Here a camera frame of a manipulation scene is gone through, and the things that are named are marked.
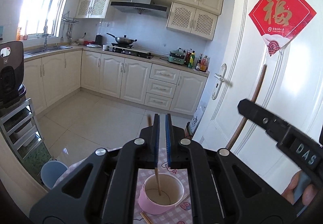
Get wok with lid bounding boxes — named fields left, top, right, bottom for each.
left=107, top=33, right=137, bottom=45

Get gas stove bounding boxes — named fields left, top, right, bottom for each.
left=103, top=45, right=153, bottom=59

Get silver door handle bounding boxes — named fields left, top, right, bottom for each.
left=211, top=63, right=233, bottom=100

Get black air fryer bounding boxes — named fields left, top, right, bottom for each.
left=0, top=41, right=26, bottom=109

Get green bottle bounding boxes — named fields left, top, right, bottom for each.
left=188, top=50, right=195, bottom=68

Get pink utensil cup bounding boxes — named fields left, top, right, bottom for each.
left=138, top=173, right=185, bottom=215

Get chopstick lying on table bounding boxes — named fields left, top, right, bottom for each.
left=140, top=211, right=153, bottom=224

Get red fu door decoration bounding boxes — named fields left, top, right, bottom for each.
left=249, top=0, right=316, bottom=56

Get pink checkered tablecloth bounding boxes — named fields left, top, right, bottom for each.
left=53, top=146, right=195, bottom=224

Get black kettle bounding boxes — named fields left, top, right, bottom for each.
left=95, top=34, right=103, bottom=46

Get green electric cooker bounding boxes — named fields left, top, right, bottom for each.
left=168, top=48, right=186, bottom=65

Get kitchen window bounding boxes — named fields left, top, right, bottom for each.
left=18, top=0, right=66, bottom=40

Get blue stool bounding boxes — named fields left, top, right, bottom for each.
left=41, top=160, right=68, bottom=189

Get white door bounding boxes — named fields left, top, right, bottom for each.
left=193, top=0, right=323, bottom=194

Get lower white cabinets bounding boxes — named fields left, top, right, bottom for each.
left=24, top=48, right=208, bottom=115

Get wooden chopstick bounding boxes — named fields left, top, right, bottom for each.
left=147, top=114, right=162, bottom=196

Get dark sauce bottle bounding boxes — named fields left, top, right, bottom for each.
left=195, top=54, right=202, bottom=71

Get metal shelf rack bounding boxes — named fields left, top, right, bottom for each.
left=1, top=98, right=52, bottom=162

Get sink faucet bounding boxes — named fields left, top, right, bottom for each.
left=43, top=24, right=48, bottom=50

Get wooden broom handle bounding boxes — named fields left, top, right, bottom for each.
left=225, top=65, right=267, bottom=150

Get person's right hand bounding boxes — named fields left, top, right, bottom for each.
left=282, top=170, right=318, bottom=206

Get black range hood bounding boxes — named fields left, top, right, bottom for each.
left=110, top=0, right=169, bottom=19

